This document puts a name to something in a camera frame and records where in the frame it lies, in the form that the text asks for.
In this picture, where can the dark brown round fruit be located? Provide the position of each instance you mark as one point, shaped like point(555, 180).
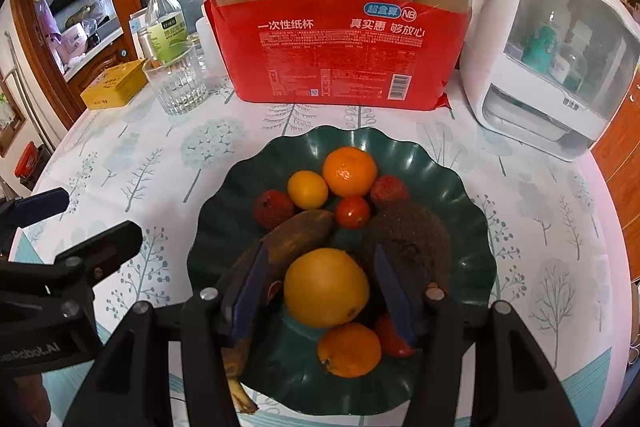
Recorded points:
point(410, 234)

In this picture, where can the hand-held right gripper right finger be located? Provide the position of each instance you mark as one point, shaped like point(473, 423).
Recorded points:
point(395, 297)

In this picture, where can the silver refrigerator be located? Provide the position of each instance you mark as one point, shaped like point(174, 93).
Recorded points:
point(15, 82)

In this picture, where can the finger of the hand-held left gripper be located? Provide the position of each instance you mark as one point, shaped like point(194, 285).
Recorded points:
point(40, 205)
point(100, 248)

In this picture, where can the clear bottle green label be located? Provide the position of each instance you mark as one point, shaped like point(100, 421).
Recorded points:
point(162, 24)

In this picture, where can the clear ribbed glass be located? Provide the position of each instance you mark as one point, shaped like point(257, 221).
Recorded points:
point(177, 82)

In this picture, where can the yellow flat box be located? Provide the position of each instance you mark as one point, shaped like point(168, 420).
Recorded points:
point(112, 84)

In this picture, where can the wooden sideboard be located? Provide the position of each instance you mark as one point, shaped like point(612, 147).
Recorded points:
point(620, 147)

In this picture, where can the white plastic jug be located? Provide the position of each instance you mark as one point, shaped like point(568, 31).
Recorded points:
point(204, 36)

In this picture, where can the small orange tangerine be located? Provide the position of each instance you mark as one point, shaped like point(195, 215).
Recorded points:
point(349, 349)

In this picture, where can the white sterilizer cabinet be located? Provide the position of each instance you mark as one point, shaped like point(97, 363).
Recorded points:
point(500, 72)

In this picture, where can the large orange tangerine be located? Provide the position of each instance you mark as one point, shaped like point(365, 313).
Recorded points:
point(350, 172)

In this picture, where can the small white carton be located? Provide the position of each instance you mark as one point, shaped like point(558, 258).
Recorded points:
point(136, 26)

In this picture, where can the dark green scalloped plate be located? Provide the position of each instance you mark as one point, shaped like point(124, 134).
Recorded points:
point(450, 207)

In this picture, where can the brown overripe banana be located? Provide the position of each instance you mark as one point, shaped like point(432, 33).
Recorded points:
point(300, 229)

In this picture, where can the small yellow citrus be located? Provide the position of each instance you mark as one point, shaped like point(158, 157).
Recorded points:
point(307, 189)

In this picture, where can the large yellow orange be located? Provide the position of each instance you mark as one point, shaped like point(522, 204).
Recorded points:
point(326, 287)

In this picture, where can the red lychee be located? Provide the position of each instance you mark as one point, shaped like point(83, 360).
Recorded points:
point(389, 191)
point(273, 209)

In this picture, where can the person's left hand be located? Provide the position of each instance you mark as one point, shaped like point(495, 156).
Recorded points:
point(31, 399)

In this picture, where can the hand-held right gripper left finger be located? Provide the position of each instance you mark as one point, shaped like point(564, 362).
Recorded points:
point(250, 292)

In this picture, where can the red paper cup package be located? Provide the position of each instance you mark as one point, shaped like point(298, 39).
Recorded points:
point(350, 67)

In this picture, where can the small red tomato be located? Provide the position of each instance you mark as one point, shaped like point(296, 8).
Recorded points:
point(352, 212)

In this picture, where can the tree-print tablecloth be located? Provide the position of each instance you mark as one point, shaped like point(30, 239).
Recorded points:
point(150, 157)

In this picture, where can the purple plastic bag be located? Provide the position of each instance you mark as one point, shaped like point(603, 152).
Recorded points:
point(47, 19)

